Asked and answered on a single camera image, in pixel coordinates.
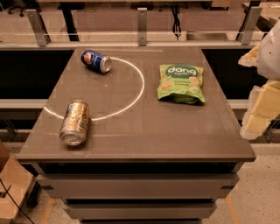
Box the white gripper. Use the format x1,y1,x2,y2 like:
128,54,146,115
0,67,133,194
238,21,280,140

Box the blue pepsi can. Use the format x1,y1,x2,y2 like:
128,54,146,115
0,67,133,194
80,49,112,74

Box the gold soda can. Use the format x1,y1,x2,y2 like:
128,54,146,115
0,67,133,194
59,100,90,146

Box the green dang chips bag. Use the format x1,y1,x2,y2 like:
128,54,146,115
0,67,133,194
157,64,206,104

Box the grey drawer cabinet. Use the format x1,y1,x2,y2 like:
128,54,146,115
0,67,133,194
18,46,255,224

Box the cardboard box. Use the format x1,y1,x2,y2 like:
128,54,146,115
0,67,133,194
0,141,33,224

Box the right metal railing bracket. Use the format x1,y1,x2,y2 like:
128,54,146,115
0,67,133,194
239,6,262,46

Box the metal railing bracket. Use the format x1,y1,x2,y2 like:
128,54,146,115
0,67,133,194
137,8,147,46
25,9,51,46
239,6,262,46

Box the black hanging cable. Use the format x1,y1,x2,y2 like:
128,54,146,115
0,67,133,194
171,4,182,41

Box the middle metal railing bracket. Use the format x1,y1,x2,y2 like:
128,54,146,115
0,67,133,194
137,8,147,46

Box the left metal railing bracket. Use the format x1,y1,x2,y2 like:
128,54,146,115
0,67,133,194
25,9,51,46

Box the black floor cable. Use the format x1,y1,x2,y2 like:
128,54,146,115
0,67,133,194
0,178,36,224

